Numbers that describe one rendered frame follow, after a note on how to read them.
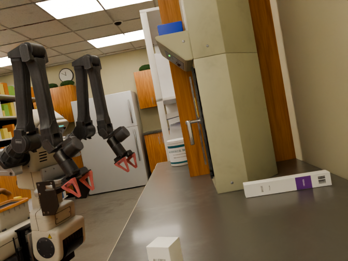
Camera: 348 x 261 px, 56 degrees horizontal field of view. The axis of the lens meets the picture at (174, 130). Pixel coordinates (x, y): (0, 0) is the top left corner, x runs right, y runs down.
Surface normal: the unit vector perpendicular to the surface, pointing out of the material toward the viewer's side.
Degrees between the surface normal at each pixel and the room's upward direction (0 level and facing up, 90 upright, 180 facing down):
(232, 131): 90
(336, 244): 0
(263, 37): 90
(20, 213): 92
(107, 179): 90
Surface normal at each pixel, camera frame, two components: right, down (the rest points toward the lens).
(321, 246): -0.18, -0.98
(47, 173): 0.93, -0.15
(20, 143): -0.31, 0.11
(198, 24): -0.03, 0.06
